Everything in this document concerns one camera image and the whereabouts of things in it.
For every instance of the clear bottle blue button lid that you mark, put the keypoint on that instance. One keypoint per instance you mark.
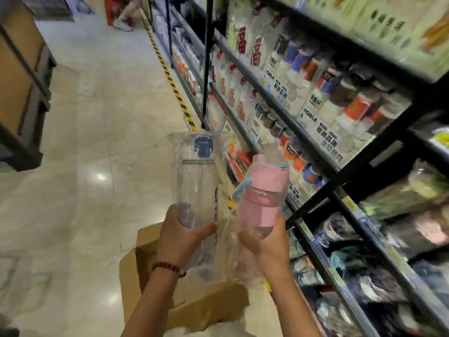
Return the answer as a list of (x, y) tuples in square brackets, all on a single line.
[(196, 178)]

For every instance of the green lid bottle pink handle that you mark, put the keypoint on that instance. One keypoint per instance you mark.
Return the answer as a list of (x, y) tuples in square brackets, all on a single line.
[(421, 182)]

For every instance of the red plastic stool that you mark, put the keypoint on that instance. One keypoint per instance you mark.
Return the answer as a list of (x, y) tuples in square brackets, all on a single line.
[(109, 10)]

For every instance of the red white bagged item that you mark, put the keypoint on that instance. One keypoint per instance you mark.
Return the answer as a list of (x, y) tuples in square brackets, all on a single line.
[(242, 159)]

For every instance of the black metal store shelving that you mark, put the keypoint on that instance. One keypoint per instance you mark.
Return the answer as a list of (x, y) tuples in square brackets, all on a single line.
[(386, 136)]

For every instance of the person's left forearm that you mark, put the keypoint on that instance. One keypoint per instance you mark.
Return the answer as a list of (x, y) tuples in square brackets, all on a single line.
[(151, 308)]

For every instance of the person's right hand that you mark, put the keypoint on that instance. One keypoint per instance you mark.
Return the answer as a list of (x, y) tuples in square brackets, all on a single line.
[(275, 252)]

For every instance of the brown cardboard box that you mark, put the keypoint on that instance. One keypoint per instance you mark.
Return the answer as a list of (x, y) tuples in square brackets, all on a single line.
[(210, 305)]

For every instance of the person's light grey trousers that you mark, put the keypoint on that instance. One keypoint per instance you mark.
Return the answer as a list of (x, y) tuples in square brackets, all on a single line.
[(217, 331)]

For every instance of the person's left hand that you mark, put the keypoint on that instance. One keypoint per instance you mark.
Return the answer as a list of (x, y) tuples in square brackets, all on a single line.
[(175, 245)]

